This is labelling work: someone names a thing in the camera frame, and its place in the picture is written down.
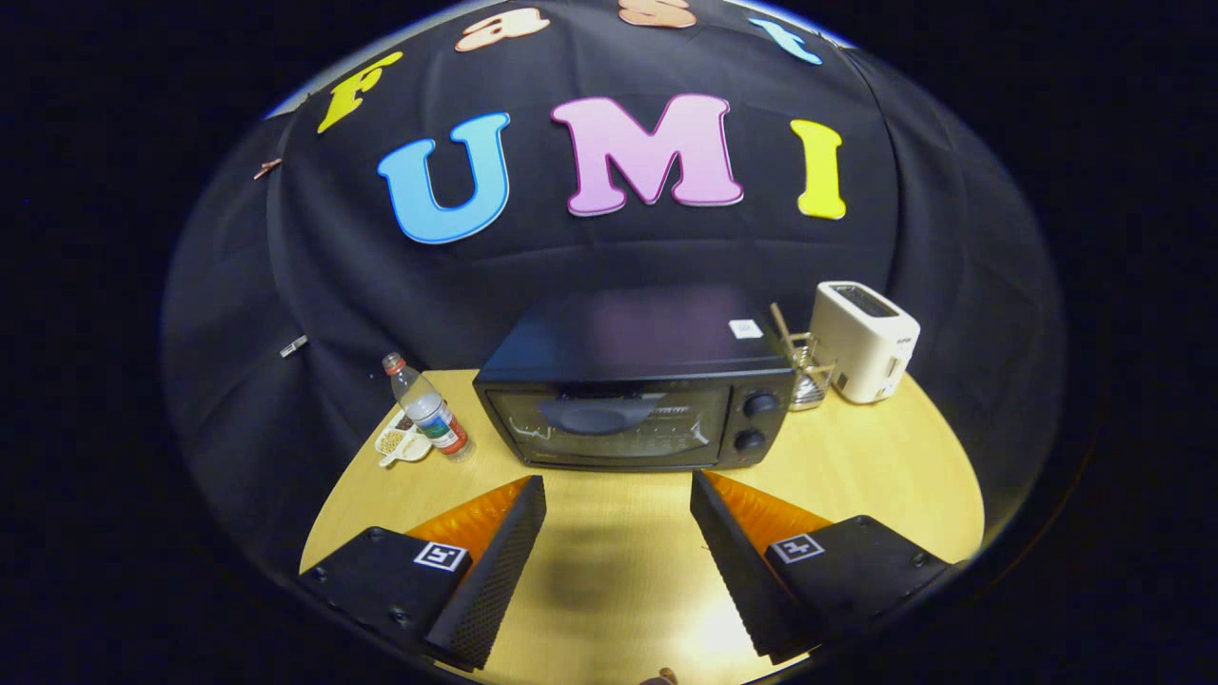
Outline black backdrop cloth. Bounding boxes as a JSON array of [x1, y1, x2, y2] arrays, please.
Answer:
[[162, 0, 1062, 577]]

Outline clear plastic water bottle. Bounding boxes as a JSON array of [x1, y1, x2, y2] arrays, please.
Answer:
[[383, 352, 474, 463]]

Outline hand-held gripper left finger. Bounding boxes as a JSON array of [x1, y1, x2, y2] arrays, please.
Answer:
[[300, 476, 548, 672]]

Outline small white snack dish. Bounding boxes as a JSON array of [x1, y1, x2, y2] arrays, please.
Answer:
[[374, 409, 434, 469]]

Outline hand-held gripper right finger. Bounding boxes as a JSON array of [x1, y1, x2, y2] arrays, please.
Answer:
[[690, 469, 957, 665]]

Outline clear glass utensil holder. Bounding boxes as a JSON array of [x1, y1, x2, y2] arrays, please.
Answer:
[[788, 331, 836, 412]]

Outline white pop-up toaster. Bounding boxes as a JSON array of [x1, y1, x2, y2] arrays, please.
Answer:
[[809, 281, 921, 404]]

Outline black toaster oven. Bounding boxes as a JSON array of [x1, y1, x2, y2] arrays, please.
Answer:
[[473, 285, 798, 472]]

